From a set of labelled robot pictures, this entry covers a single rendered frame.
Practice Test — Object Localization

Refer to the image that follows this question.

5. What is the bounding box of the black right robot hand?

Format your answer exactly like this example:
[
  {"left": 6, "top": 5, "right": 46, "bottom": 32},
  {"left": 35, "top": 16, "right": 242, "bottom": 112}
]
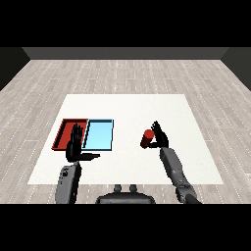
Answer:
[{"left": 145, "top": 121, "right": 170, "bottom": 149}]

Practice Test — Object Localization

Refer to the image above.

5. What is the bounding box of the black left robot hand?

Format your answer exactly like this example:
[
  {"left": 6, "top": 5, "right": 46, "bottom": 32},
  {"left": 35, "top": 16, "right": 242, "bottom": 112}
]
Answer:
[{"left": 65, "top": 123, "right": 101, "bottom": 164}]

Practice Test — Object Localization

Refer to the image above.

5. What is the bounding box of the small red can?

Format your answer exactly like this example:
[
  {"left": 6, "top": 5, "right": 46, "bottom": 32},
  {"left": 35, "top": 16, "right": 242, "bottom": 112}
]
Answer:
[{"left": 139, "top": 128, "right": 156, "bottom": 150}]

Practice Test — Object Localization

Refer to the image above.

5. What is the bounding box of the dark grey robot body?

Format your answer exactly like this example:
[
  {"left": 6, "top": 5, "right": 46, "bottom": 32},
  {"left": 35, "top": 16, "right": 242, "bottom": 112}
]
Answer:
[{"left": 95, "top": 184, "right": 156, "bottom": 205}]

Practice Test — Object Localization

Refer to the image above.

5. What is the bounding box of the light blue shallow open box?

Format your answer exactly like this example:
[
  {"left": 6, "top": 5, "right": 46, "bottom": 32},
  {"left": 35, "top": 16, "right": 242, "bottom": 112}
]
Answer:
[{"left": 80, "top": 119, "right": 115, "bottom": 152}]

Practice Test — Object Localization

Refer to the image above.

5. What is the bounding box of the red shallow open box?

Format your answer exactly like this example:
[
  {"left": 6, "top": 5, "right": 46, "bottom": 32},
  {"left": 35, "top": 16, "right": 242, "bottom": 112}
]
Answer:
[{"left": 51, "top": 118, "right": 89, "bottom": 152}]

